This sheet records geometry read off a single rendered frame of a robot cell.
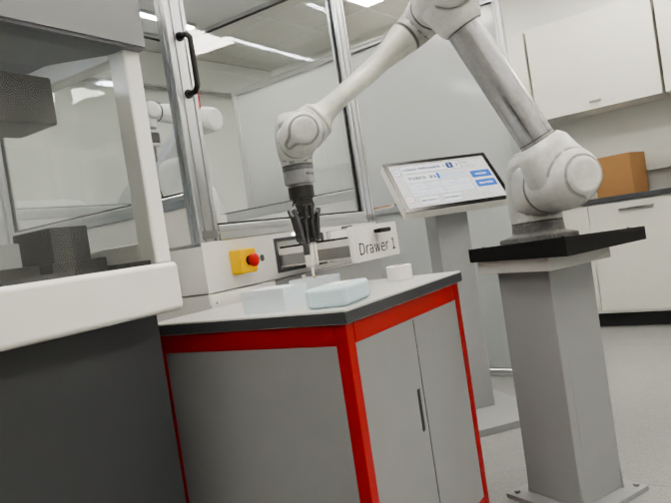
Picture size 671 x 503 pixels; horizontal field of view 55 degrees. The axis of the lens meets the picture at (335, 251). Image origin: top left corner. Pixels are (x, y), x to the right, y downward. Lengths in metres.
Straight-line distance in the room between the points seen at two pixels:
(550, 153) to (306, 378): 0.90
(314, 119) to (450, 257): 1.42
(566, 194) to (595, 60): 3.43
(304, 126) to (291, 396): 0.68
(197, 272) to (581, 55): 3.91
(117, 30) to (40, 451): 0.83
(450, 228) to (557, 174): 1.20
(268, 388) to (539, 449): 1.01
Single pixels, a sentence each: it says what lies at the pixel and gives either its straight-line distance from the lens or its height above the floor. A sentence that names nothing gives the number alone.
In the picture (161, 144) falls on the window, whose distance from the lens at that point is 1.95.
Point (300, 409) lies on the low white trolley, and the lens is 1.40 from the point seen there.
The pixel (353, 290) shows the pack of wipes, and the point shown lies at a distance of 1.35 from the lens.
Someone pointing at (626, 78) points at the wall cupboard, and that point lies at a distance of 5.11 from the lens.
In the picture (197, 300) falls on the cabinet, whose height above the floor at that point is 0.78.
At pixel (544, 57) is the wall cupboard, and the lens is 5.30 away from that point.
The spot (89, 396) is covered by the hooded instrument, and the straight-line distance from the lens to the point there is 1.36.
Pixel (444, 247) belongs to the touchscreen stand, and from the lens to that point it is 2.91.
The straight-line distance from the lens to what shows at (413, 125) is 3.84.
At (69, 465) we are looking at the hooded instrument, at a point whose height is 0.56.
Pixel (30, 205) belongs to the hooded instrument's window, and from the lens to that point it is 1.24.
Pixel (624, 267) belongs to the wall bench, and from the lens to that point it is 4.75.
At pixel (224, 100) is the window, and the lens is 2.05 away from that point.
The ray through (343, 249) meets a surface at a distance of 1.94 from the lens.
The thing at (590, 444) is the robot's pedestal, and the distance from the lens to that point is 2.11.
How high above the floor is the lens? 0.90
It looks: 1 degrees down
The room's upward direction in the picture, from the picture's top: 9 degrees counter-clockwise
